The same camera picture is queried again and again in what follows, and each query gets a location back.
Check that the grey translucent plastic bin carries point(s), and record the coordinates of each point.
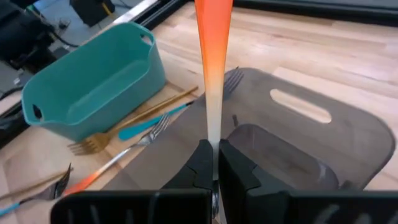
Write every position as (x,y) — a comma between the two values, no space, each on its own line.
(342,140)

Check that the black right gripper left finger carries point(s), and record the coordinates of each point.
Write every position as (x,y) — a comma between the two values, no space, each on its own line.
(140,208)

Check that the black equipment box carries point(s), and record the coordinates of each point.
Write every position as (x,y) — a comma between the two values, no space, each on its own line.
(91,11)

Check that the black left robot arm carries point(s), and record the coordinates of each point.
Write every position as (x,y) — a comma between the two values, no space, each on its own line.
(25,37)

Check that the teal plastic bin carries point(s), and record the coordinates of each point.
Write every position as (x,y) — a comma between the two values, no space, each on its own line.
(93,81)

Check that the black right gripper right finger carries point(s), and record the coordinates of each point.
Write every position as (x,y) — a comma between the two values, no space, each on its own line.
(280,208)

